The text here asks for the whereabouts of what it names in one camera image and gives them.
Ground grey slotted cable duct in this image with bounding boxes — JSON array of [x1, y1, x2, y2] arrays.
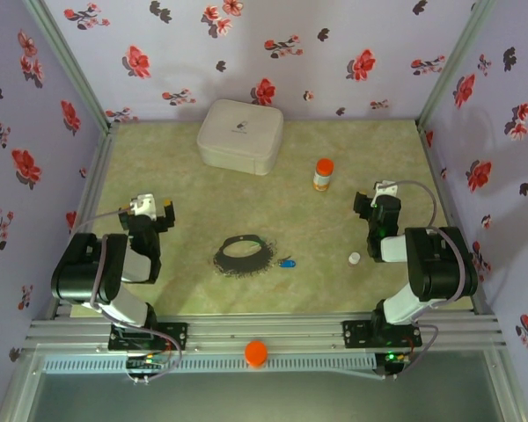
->
[[41, 354, 378, 375]]

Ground aluminium corner post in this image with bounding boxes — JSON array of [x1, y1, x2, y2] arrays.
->
[[415, 0, 499, 133], [21, 0, 120, 133]]

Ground left arm grey cable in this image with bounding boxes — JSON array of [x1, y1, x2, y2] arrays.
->
[[72, 208, 184, 384]]

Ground orange-capped pill bottle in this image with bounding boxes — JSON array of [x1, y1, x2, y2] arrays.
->
[[312, 157, 335, 193]]

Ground green circuit board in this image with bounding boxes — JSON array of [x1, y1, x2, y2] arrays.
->
[[126, 354, 169, 371], [376, 350, 413, 379]]

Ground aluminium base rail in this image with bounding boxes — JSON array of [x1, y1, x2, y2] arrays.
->
[[24, 312, 507, 353]]

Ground orange round cap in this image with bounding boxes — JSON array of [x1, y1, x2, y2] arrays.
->
[[244, 339, 269, 369]]

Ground white zip case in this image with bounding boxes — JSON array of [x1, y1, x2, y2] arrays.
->
[[195, 98, 285, 177]]

